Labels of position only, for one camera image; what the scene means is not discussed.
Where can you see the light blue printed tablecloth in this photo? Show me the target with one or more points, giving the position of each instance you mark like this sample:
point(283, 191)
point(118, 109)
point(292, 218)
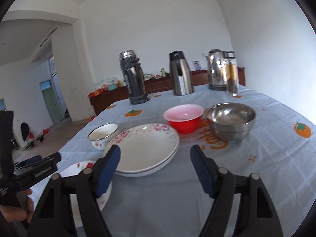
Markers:
point(160, 202)

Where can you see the floral mesh food cover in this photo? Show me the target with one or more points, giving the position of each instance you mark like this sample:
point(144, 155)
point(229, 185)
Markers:
point(106, 82)

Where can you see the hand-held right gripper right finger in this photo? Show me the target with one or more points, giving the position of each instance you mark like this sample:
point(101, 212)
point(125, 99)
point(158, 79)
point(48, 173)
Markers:
point(201, 170)

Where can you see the red plastic bowl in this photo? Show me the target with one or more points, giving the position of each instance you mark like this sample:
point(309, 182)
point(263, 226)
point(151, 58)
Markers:
point(184, 124)

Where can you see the black vacuum flask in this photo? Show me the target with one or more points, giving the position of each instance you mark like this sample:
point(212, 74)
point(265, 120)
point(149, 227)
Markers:
point(133, 79)

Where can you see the glass tea bottle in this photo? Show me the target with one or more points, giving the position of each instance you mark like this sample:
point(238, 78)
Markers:
point(232, 76)

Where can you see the white enamel bowl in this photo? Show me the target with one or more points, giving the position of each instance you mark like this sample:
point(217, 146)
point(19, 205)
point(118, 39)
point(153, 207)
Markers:
point(102, 134)

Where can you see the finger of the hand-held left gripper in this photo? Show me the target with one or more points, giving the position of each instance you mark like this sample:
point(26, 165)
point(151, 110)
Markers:
point(49, 158)

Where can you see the enamel bowls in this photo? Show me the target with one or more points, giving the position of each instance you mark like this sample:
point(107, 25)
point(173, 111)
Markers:
point(232, 126)

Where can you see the blue and white package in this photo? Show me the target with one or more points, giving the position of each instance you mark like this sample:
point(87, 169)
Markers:
point(197, 65)

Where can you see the person's left hand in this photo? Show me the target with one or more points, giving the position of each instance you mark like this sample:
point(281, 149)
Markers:
point(14, 213)

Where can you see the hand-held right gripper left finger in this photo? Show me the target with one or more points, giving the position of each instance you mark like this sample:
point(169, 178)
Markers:
point(109, 170)

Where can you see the stainless steel electric kettle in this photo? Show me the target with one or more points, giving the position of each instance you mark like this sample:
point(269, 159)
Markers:
point(215, 71)

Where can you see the green door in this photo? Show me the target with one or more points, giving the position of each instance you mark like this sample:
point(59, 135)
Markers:
point(50, 103)

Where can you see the white plate with red flowers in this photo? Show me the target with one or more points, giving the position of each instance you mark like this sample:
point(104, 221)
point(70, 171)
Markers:
point(74, 169)

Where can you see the red plastic bag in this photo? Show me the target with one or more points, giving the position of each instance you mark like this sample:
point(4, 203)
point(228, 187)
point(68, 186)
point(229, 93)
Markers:
point(46, 130)

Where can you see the steel carafe with black lid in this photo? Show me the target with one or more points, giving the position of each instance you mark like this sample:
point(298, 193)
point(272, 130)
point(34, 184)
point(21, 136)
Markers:
point(181, 76)

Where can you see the brown wooden sideboard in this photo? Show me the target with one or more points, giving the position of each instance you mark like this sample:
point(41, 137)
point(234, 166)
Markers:
point(111, 98)

